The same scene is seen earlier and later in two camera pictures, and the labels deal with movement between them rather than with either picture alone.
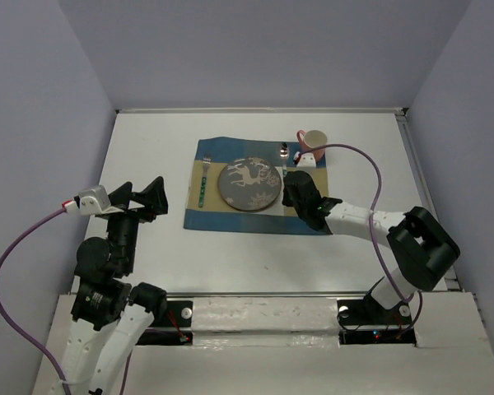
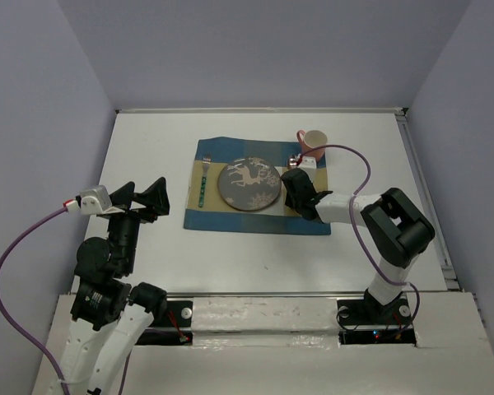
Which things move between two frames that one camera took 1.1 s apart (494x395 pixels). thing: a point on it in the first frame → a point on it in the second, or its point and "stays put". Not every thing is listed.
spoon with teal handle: [284, 153] → [292, 162]
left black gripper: [154, 195] stays put
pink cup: [311, 139] stays put
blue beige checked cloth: [207, 211] stays put
